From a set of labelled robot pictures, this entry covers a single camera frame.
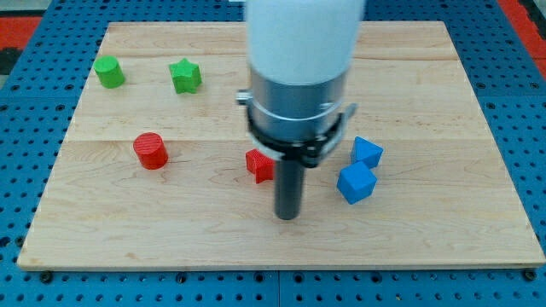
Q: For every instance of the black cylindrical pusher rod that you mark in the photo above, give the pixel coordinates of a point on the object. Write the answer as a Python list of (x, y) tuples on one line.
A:
[(289, 178)]

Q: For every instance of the blue cube block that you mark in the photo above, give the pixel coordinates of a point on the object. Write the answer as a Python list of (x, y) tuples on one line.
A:
[(356, 182)]

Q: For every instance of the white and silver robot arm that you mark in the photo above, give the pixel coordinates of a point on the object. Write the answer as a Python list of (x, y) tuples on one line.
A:
[(298, 54)]

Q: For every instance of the red star block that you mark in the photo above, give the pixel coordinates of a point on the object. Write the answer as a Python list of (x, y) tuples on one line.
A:
[(260, 165)]

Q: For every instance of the blue triangular prism block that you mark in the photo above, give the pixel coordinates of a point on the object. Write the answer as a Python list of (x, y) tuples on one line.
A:
[(366, 152)]

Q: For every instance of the wooden board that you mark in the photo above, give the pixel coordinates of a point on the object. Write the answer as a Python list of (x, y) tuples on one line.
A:
[(443, 197)]

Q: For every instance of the green star block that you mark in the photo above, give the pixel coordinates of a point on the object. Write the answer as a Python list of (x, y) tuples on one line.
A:
[(185, 76)]

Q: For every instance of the red cylinder block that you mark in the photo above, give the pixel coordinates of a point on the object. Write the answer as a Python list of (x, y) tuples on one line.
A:
[(150, 150)]

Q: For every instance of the green cylinder block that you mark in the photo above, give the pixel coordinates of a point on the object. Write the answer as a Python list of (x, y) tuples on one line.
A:
[(109, 71)]

